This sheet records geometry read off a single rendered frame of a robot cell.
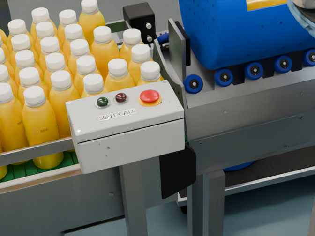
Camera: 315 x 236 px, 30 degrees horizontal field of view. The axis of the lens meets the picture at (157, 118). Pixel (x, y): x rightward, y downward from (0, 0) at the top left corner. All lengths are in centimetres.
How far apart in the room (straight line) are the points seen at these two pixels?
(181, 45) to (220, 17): 15
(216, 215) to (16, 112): 73
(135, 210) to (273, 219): 115
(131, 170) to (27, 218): 28
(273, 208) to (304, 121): 86
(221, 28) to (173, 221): 120
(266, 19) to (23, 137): 57
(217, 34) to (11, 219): 59
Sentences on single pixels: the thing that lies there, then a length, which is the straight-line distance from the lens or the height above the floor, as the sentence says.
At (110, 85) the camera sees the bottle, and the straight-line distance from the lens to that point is 122.
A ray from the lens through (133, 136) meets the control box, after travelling 106.
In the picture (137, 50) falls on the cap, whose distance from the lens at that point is 125.
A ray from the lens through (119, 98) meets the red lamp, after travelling 108.
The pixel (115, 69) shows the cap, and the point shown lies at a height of 108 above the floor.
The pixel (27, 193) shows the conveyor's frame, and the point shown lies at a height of 88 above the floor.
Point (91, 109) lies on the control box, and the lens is 108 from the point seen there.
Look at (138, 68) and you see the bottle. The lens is 125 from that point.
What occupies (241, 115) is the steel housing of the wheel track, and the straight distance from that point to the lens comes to 142.
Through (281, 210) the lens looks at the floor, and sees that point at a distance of 236.
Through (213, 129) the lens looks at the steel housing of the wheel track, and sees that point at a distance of 140.
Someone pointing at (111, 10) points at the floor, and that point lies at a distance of 361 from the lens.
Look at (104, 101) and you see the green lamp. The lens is 107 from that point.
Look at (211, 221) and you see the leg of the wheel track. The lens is 172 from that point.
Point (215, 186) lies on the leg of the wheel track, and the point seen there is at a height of 59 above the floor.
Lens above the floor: 177
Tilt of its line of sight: 40 degrees down
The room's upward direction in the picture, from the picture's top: 3 degrees counter-clockwise
